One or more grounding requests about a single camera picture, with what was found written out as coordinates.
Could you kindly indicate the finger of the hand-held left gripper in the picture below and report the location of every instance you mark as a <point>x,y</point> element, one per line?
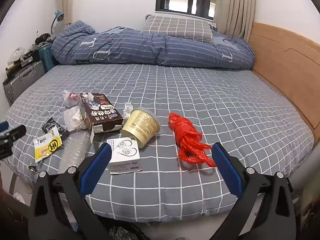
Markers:
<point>3,127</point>
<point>15,132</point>

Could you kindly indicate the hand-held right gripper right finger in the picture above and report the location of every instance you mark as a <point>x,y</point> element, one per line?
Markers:
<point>226,165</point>

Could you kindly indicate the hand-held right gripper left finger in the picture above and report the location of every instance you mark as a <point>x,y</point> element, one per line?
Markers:
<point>97,167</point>

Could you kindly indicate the clear bubble wrap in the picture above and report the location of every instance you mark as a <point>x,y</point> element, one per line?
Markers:
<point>75,150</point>

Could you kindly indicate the white earphone box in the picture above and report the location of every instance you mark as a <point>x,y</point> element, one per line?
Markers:
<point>125,155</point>

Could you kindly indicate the yellow and white packet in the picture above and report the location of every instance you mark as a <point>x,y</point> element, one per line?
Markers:
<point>47,146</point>

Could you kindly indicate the black printed packet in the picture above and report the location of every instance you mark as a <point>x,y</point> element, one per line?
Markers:
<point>51,126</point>

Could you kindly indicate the red plastic bag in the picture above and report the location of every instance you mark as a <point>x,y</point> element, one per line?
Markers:
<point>185,135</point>

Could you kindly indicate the brown printed carton box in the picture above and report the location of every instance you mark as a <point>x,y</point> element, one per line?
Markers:
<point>100,115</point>

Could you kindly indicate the white plastic bag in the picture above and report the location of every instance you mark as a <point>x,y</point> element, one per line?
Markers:
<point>73,118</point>

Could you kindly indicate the pale yellow plastic cup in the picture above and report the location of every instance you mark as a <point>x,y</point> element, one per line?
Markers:
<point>140,127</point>

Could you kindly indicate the small red-printed plastic bag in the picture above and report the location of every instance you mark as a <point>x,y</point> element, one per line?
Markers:
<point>71,98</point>

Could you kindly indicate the white tissue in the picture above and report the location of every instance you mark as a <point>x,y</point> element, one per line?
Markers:
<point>128,108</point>

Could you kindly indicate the small dark wrapper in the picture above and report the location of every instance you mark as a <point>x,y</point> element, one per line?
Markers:
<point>32,168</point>

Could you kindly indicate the grey suitcase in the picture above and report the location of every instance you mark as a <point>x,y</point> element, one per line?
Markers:
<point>22,80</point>

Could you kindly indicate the bed with grey checked sheet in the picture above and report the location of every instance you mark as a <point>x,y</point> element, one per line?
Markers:
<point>200,100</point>

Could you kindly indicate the white rounded object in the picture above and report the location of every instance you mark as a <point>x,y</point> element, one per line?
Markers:
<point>16,55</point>

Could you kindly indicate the teal plastic crate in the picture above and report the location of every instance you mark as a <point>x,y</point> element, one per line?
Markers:
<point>46,55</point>

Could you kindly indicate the pile of dark gadgets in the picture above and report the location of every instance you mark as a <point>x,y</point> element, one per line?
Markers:
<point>42,38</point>

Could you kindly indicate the wooden headboard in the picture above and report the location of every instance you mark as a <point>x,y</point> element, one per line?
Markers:
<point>280,62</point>

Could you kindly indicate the blue desk lamp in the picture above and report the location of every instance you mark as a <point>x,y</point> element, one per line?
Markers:
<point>59,15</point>

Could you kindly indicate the blue checked duvet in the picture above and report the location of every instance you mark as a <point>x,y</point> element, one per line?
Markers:
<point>150,50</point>

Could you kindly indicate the beige curtain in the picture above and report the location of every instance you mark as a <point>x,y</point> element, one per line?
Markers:
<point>66,0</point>
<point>235,5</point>

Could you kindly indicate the grey checked pillow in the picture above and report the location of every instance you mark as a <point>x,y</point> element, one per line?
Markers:
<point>175,27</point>

